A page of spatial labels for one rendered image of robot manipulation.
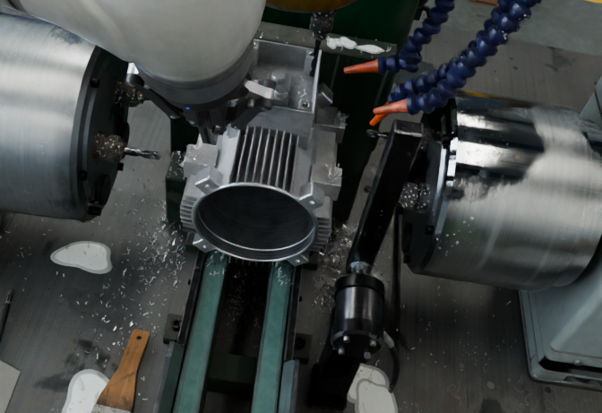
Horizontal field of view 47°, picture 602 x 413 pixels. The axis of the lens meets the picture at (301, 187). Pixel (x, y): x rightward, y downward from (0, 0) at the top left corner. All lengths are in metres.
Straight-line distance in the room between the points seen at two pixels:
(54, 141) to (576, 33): 2.77
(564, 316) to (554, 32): 2.37
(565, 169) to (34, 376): 0.73
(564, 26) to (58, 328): 2.73
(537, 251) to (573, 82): 0.80
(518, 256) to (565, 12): 2.64
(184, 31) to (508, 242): 0.56
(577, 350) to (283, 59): 0.57
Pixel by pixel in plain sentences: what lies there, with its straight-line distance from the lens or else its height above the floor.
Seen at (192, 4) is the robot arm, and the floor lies 1.50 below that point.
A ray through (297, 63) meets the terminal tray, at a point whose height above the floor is 1.12.
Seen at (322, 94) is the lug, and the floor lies 1.09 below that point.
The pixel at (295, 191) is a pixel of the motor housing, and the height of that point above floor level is 1.08.
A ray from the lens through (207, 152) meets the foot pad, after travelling 0.85.
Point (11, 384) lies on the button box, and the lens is 0.73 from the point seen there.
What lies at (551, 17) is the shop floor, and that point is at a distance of 3.36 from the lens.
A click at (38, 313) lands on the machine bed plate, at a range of 1.06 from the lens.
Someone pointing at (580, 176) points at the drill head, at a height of 1.15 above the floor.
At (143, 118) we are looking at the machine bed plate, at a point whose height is 0.80.
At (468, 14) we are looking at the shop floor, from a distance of 3.18.
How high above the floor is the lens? 1.70
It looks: 50 degrees down
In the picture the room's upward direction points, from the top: 12 degrees clockwise
